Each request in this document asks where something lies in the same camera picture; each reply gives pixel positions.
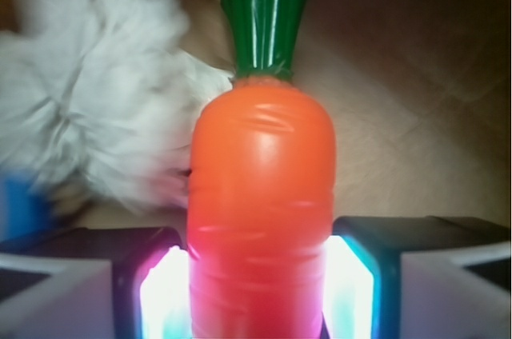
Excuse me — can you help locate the blue plastic toy bottle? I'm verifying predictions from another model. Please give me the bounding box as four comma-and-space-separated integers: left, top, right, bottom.
1, 171, 53, 241

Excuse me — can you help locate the brown paper bag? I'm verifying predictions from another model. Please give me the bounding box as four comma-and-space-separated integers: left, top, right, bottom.
0, 0, 512, 236

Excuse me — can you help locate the orange toy carrot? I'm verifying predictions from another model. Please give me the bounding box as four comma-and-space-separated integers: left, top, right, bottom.
187, 0, 336, 338

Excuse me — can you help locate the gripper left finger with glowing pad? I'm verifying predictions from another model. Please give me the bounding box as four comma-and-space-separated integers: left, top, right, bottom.
1, 227, 192, 338

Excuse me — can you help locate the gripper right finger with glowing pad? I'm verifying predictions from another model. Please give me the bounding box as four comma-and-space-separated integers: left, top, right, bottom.
321, 217, 511, 338

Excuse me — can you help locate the crumpled white paper ball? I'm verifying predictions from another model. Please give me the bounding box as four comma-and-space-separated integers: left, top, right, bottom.
1, 0, 232, 209

